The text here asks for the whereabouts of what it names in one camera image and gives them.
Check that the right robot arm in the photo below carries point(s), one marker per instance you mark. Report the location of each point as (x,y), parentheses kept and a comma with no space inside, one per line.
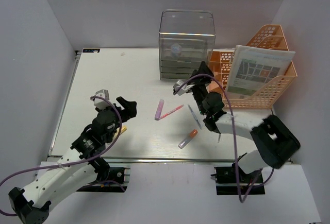
(275,143)

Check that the orange capped marker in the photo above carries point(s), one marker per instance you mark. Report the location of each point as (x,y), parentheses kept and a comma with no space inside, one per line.
(187,139)

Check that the orange plastic file organizer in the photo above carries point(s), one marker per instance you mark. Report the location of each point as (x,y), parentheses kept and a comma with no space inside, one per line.
(268,37)

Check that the black label sticker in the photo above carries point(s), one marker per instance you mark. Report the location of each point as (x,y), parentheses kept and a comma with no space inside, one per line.
(91,50)

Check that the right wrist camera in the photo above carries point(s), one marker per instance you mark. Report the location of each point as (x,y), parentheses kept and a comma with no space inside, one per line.
(179,88)

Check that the red clear pen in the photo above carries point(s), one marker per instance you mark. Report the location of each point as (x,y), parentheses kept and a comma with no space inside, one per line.
(172,111)

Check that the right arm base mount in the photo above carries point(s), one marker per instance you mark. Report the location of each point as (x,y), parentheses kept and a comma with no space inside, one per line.
(226,184)

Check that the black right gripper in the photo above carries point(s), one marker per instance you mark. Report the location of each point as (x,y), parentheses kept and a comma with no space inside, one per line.
(203,69)

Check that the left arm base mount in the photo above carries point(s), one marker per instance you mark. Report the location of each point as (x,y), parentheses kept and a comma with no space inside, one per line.
(116,182)

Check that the purple highlighter marker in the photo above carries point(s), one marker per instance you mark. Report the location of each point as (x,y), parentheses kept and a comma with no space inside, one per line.
(159,110)

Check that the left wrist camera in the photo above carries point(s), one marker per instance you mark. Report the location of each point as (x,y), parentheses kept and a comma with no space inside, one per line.
(99,99)

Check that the yellow highlighter marker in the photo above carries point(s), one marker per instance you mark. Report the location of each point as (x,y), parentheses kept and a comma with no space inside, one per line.
(123,129)

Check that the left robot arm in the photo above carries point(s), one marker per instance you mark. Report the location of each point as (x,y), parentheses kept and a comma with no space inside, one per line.
(81,165)

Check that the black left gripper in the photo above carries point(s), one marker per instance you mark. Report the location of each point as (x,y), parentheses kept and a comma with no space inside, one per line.
(130,110)

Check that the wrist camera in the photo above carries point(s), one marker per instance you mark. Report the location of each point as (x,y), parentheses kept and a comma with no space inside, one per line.
(179,88)
(99,99)

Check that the mesh document pouch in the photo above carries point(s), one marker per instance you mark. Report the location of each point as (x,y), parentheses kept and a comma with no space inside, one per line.
(253,67)

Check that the clear acrylic drawer cabinet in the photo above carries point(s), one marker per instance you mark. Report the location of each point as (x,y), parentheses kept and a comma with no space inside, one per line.
(194,31)

